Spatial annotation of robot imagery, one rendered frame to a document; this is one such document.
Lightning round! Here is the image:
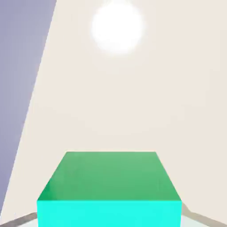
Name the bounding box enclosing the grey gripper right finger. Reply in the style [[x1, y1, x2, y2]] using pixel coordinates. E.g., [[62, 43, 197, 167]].
[[181, 203, 227, 227]]

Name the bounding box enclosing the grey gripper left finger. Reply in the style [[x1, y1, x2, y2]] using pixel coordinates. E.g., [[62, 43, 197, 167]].
[[0, 212, 38, 227]]

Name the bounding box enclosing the small green cube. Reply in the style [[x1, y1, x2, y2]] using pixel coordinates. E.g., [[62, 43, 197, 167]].
[[36, 151, 183, 227]]

